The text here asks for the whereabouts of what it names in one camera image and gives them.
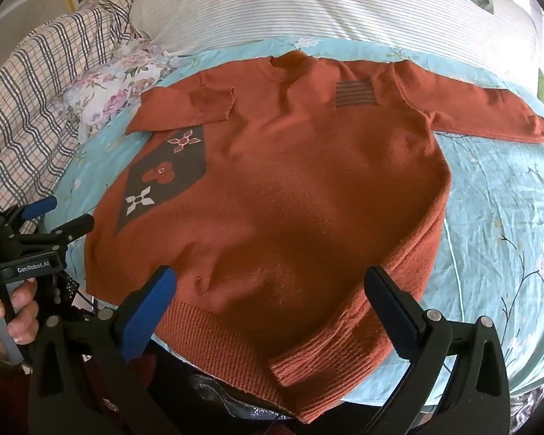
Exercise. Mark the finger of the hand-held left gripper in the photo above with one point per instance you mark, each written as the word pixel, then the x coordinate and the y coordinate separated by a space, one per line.
pixel 38 207
pixel 75 227

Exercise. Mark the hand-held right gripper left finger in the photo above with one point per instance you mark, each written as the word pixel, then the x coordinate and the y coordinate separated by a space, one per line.
pixel 146 315

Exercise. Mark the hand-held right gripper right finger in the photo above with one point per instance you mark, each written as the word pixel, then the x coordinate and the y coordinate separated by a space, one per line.
pixel 396 319

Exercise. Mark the orange knit sweater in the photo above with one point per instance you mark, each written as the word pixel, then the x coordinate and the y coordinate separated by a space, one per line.
pixel 294 176

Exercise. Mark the person's left hand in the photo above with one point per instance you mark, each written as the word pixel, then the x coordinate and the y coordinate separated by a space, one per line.
pixel 20 315

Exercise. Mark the silver plastic bag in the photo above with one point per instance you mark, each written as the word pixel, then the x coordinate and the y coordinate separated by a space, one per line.
pixel 235 396

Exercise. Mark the plaid blanket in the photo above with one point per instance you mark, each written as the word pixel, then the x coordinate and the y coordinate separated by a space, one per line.
pixel 31 86

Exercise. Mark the light blue floral bed sheet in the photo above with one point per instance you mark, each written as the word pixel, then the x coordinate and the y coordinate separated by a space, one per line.
pixel 494 217

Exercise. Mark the pink floral pillow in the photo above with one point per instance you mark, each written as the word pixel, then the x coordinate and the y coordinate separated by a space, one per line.
pixel 113 86

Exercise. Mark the white striped quilt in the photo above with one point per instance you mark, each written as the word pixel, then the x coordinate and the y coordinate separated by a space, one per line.
pixel 326 7

